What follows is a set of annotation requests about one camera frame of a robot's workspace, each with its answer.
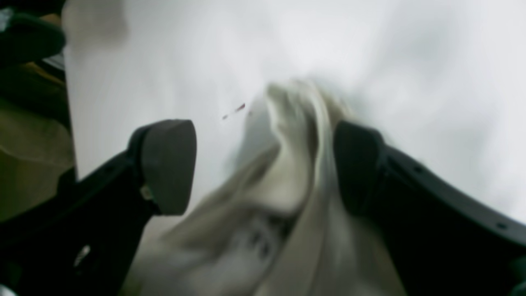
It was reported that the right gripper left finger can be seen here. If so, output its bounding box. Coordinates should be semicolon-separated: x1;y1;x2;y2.
0;120;197;296

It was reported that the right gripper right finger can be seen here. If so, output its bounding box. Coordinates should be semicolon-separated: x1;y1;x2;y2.
334;120;526;296

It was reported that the beige T-shirt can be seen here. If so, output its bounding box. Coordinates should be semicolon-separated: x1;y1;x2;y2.
120;80;406;296

